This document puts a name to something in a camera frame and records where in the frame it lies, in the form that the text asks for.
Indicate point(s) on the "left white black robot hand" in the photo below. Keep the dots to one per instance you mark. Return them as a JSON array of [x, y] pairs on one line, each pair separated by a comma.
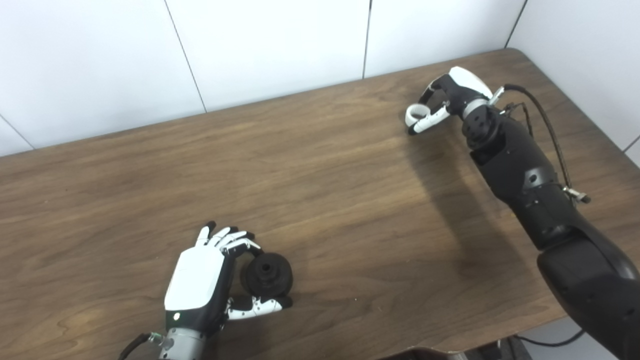
[[195, 280]]

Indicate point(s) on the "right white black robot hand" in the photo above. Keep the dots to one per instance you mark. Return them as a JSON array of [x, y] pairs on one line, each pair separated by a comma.
[[465, 85]]

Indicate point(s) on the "round black part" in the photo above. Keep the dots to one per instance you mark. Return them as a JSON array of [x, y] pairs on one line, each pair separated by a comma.
[[267, 275]]

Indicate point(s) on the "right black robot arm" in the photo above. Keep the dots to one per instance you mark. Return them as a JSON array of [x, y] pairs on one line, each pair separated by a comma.
[[530, 175]]

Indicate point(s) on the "black robot body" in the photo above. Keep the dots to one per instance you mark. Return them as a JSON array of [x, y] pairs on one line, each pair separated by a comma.
[[450, 354]]

